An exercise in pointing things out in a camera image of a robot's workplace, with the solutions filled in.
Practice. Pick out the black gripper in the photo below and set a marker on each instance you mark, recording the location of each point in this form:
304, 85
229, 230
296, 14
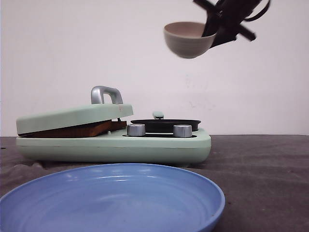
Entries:
224, 19

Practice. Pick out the beige ribbed bowl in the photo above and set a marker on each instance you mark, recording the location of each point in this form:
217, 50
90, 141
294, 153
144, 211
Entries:
185, 39

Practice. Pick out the toast bread slice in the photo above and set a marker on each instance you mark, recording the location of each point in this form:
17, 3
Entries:
80, 131
117, 125

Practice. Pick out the breakfast maker hinged lid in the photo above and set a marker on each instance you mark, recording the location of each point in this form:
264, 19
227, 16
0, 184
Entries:
106, 104

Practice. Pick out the mint green breakfast maker base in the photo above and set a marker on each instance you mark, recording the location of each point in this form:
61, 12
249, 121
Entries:
117, 147

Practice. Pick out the right silver control knob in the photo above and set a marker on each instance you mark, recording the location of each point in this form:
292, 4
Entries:
182, 131

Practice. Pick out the silver control knob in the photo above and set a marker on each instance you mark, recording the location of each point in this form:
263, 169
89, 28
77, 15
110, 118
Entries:
136, 130
182, 131

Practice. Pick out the black round frying pan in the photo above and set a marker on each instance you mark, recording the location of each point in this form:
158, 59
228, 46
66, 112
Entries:
160, 125

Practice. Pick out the left silver control knob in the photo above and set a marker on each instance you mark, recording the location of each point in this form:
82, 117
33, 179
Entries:
136, 130

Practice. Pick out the grey table cloth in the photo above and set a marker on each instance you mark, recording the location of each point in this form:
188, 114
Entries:
264, 178

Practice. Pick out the blue round plate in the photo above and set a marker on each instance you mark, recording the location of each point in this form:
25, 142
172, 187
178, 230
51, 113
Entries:
114, 198

